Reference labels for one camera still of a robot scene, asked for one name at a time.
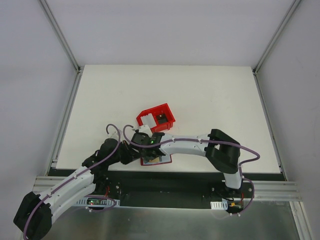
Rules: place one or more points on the gold credit card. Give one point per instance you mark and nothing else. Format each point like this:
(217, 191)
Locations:
(154, 161)

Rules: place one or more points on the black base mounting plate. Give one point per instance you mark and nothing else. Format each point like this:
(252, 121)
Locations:
(180, 190)

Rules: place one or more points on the white card stack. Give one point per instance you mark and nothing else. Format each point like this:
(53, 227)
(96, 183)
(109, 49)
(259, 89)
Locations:
(148, 120)

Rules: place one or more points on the red plastic bin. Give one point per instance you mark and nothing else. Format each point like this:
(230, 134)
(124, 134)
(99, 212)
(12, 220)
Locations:
(156, 110)

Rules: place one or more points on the white cable duct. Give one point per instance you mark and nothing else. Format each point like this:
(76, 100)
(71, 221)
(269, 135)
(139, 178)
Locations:
(98, 202)
(219, 205)

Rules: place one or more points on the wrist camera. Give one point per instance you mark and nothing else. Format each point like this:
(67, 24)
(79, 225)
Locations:
(144, 130)
(113, 135)

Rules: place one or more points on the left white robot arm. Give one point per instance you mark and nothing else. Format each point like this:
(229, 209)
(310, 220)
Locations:
(38, 211)

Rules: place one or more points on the left aluminium frame post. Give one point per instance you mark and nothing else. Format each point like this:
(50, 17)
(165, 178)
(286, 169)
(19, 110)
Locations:
(59, 34)

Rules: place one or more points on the aluminium frame post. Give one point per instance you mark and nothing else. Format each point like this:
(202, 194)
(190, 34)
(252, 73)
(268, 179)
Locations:
(59, 34)
(277, 34)

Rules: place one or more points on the left white cable duct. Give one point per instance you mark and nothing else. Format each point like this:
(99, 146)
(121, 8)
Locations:
(98, 202)

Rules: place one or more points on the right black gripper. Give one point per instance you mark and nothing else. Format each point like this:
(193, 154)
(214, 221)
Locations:
(150, 152)

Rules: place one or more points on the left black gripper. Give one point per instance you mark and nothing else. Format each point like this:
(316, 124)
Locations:
(136, 154)

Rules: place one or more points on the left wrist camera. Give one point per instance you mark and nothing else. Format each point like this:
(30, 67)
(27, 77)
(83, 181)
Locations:
(113, 135)

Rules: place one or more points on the right white cable duct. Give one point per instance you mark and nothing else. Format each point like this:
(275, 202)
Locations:
(219, 205)

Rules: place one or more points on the red leather card holder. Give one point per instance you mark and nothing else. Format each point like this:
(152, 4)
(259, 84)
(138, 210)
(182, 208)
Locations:
(165, 159)

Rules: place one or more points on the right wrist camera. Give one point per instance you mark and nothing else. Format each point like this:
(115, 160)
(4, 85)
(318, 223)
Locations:
(144, 130)

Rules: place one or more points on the right aluminium frame post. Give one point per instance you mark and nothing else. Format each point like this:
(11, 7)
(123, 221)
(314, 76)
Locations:
(277, 34)

